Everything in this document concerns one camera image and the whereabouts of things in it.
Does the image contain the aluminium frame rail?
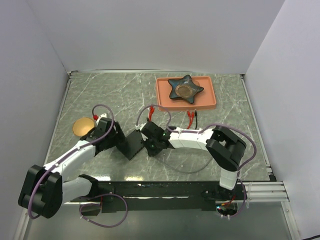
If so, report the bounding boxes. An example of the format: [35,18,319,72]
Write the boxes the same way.
[24,181,291,208]

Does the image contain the dark blue star dish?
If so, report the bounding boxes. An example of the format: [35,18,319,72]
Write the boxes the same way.
[167,74,204,104]

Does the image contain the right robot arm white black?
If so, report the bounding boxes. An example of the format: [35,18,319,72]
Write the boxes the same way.
[137,121,247,200]

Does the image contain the black network switch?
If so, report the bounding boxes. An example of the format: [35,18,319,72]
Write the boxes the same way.
[123,130,145,161]

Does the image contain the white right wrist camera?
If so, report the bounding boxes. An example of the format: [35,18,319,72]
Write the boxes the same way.
[135,122,147,132]

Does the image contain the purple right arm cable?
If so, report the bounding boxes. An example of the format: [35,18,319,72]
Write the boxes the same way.
[136,106,258,221]

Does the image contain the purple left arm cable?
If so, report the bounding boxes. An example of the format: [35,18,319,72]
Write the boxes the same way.
[26,104,115,220]

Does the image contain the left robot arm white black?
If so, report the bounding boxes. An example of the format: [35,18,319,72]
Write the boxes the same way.
[18,117,125,220]

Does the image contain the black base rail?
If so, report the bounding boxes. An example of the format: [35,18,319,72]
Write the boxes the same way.
[37,174,276,213]

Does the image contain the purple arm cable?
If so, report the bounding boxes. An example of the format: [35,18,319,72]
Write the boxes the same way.
[26,104,115,220]
[136,106,258,221]

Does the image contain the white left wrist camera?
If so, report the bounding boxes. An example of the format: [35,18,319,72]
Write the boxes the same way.
[92,113,107,124]

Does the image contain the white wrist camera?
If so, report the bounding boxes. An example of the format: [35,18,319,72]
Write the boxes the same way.
[92,113,107,124]
[135,122,147,132]

